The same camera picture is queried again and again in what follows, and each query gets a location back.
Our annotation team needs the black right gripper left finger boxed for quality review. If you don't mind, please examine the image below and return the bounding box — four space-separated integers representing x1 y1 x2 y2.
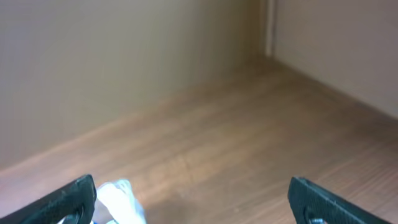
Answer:
1 174 97 224

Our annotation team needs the clear plastic bottle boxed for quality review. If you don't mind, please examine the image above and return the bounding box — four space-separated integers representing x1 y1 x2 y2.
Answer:
91 179 147 224

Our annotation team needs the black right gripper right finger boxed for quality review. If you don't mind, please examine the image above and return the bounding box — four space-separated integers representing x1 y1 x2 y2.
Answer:
288 176 390 224

